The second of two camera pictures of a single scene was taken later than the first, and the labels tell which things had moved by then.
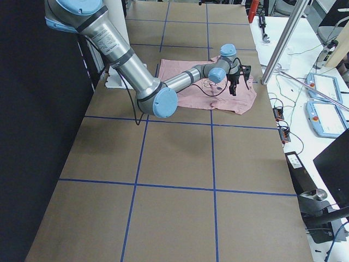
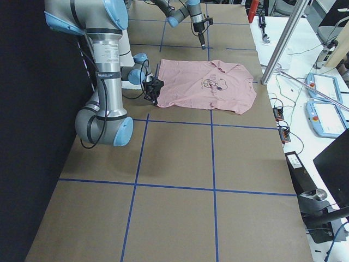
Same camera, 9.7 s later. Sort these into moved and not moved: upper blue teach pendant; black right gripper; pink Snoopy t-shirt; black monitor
Moved: black right gripper
Not moved: pink Snoopy t-shirt; black monitor; upper blue teach pendant
